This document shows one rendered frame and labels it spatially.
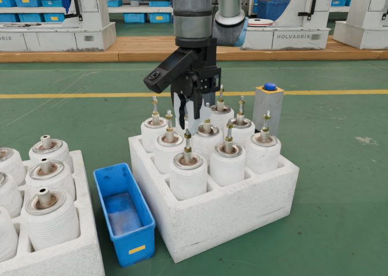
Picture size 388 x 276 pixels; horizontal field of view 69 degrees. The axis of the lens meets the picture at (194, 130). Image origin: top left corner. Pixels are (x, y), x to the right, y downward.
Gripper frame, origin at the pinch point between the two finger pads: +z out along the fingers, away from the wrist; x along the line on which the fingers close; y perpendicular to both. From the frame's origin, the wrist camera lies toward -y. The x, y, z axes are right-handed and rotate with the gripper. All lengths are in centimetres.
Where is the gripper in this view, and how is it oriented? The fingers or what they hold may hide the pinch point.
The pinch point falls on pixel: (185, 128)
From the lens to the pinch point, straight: 64.8
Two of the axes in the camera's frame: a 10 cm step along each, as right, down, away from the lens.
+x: -6.2, -3.7, 6.9
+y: 7.9, -2.9, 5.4
